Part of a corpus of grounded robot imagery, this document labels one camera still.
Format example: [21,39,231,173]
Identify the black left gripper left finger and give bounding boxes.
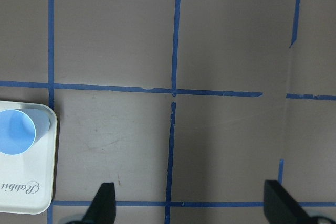
[81,183,116,224]

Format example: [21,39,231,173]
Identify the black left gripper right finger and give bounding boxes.
[264,180,315,224]

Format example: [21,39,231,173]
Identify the light blue cup front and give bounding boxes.
[1,109,50,155]

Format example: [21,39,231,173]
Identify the cream plastic tray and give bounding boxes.
[1,101,58,215]

